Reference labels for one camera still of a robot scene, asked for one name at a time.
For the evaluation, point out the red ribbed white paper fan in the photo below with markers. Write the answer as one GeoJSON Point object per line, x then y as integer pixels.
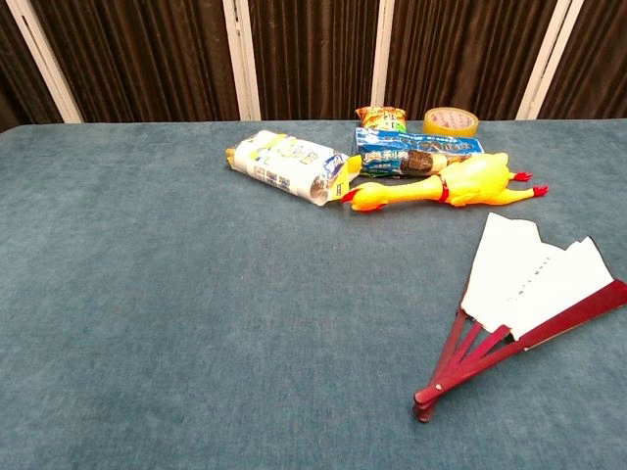
{"type": "Point", "coordinates": [514, 274]}

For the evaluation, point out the white and yellow biscuit pack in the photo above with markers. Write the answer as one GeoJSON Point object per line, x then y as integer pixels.
{"type": "Point", "coordinates": [284, 161]}

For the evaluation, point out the blue cookie box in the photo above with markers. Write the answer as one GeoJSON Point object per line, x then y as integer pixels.
{"type": "Point", "coordinates": [392, 147]}

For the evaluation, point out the blue felt table cover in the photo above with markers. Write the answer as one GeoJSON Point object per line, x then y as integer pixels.
{"type": "Point", "coordinates": [196, 294]}

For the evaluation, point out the orange snack bag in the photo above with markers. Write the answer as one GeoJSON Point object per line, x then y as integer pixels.
{"type": "Point", "coordinates": [382, 117]}

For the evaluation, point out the yellow packing tape roll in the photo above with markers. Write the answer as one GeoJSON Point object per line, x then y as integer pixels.
{"type": "Point", "coordinates": [431, 128]}

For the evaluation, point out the yellow rubber chicken toy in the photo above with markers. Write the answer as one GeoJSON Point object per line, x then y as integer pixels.
{"type": "Point", "coordinates": [470, 183]}

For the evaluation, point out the white partition post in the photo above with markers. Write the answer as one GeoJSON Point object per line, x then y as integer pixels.
{"type": "Point", "coordinates": [43, 59]}
{"type": "Point", "coordinates": [545, 59]}
{"type": "Point", "coordinates": [242, 59]}
{"type": "Point", "coordinates": [383, 49]}

